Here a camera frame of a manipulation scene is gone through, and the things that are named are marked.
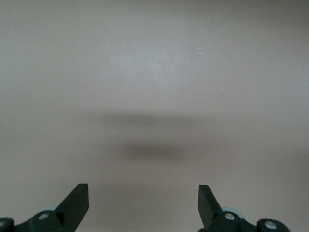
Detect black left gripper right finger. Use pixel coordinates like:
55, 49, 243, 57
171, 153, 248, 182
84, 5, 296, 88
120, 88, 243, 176
197, 184, 291, 232

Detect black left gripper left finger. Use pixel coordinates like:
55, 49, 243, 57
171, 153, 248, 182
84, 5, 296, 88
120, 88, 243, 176
0, 183, 89, 232

